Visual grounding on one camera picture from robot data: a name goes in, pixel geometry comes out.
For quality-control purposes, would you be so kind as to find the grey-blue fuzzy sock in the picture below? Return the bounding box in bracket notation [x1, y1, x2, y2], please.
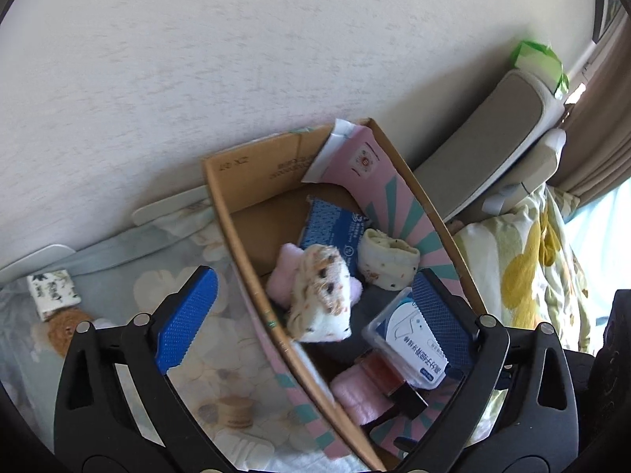
[345, 281, 415, 326]

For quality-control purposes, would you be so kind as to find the light blue floral tablecloth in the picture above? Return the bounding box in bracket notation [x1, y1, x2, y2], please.
[0, 202, 370, 473]

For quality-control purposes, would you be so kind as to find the red and black small case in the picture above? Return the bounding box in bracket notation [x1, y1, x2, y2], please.
[355, 352, 429, 417]

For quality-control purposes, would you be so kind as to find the yellow floral blanket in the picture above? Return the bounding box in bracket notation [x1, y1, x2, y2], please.
[451, 182, 592, 356]

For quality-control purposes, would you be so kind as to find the pink printed cardboard box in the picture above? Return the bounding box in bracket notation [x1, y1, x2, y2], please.
[201, 118, 494, 471]

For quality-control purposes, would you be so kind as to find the green paper packet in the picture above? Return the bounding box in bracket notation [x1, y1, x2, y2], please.
[513, 39, 570, 99]

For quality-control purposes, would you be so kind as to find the pink-cuffed spotted baby sock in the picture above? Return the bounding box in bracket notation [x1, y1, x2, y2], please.
[266, 242, 363, 343]

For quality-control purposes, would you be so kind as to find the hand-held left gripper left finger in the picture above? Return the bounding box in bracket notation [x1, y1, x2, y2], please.
[53, 265, 220, 473]

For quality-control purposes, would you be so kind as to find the clear plastic box blue label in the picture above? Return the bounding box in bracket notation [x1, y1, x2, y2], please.
[361, 288, 461, 389]

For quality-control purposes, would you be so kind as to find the small white patterned box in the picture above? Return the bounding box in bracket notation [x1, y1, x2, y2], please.
[27, 267, 82, 318]

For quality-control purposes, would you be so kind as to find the small tan round jar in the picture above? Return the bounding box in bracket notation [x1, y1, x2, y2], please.
[217, 394, 254, 428]

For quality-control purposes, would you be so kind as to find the grey padded chair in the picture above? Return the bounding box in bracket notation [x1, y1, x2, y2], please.
[411, 68, 568, 222]

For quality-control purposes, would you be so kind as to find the white earphone case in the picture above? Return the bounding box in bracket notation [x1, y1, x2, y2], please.
[216, 426, 275, 471]

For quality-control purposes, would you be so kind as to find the blue dotted packet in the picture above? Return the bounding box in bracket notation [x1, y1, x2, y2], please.
[298, 196, 370, 281]

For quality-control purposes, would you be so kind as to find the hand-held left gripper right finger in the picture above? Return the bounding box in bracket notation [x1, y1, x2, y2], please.
[401, 268, 579, 473]

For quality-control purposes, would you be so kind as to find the cream spotted baby sock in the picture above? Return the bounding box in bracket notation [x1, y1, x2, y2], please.
[356, 228, 421, 291]

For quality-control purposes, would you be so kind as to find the white desk bracket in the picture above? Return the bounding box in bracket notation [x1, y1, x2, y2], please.
[132, 184, 210, 227]
[0, 244, 77, 284]

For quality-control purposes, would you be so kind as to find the brown plush toy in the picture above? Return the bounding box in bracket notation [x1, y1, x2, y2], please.
[30, 305, 116, 358]

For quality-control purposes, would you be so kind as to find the beige curtain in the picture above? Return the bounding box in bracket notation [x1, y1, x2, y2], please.
[554, 10, 631, 208]

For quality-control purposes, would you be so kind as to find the light blue sheet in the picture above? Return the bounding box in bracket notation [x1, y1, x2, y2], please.
[562, 177, 631, 356]

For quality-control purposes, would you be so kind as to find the pink fuzzy sock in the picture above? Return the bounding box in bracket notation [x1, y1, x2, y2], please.
[330, 363, 395, 425]

